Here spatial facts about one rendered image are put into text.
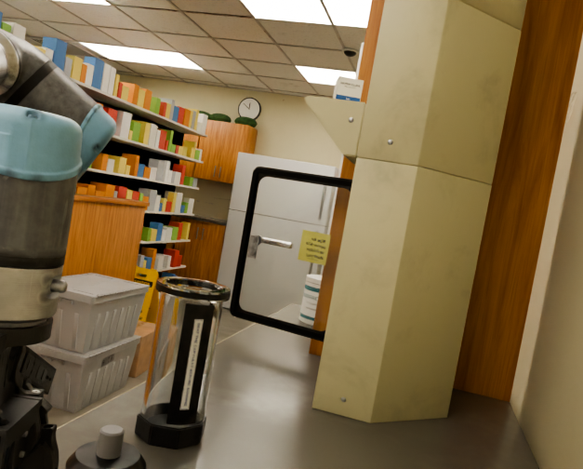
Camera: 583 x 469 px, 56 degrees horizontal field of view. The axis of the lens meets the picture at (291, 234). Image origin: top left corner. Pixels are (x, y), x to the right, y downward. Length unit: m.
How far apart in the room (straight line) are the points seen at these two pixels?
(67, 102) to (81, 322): 2.35
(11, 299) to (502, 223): 1.14
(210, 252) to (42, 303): 6.10
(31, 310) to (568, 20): 1.30
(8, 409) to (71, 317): 2.73
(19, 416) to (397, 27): 0.86
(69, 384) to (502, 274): 2.46
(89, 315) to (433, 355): 2.29
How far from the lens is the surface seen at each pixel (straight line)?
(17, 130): 0.42
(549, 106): 1.41
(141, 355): 3.88
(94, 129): 0.88
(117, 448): 0.72
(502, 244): 1.37
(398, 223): 0.99
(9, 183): 0.42
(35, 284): 0.43
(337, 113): 1.03
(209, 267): 6.53
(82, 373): 3.20
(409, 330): 1.05
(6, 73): 0.84
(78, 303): 3.13
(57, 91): 0.88
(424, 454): 0.99
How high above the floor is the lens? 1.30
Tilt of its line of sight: 3 degrees down
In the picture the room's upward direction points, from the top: 10 degrees clockwise
